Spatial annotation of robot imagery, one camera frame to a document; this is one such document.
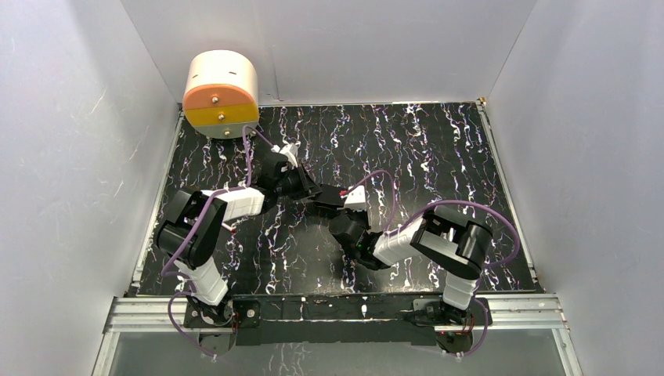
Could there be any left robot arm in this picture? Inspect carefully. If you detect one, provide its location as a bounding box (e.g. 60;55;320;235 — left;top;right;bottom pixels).
155;154;322;326

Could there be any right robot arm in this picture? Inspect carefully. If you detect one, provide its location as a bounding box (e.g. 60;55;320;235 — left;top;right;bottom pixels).
328;205;493;326

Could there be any small red-capped white pen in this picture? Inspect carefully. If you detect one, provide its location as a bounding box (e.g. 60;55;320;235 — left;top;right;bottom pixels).
222;222;236;233

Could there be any round cream drawer cabinet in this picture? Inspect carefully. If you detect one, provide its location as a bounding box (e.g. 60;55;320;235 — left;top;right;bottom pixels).
182;50;259;139

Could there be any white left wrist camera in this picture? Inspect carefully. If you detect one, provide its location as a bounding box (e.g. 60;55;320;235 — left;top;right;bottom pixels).
271;142;301;169

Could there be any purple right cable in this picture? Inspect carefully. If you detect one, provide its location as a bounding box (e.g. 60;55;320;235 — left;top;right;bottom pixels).
342;168;521;358

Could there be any aluminium front rail frame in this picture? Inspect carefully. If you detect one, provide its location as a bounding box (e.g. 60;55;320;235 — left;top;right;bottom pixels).
93;292;582;375

